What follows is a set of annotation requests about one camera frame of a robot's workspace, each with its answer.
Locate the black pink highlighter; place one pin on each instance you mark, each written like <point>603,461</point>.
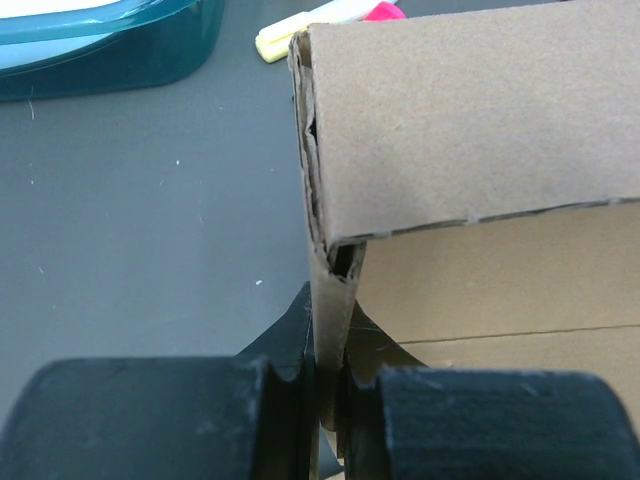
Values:
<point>385,11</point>

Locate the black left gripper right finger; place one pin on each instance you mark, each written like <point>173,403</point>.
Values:
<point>400,419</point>

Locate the teal plastic bin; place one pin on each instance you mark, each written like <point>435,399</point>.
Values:
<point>109,46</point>

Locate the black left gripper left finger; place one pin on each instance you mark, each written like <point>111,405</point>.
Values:
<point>247,416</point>

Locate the brown cardboard box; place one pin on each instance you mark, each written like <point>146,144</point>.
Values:
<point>471,182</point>

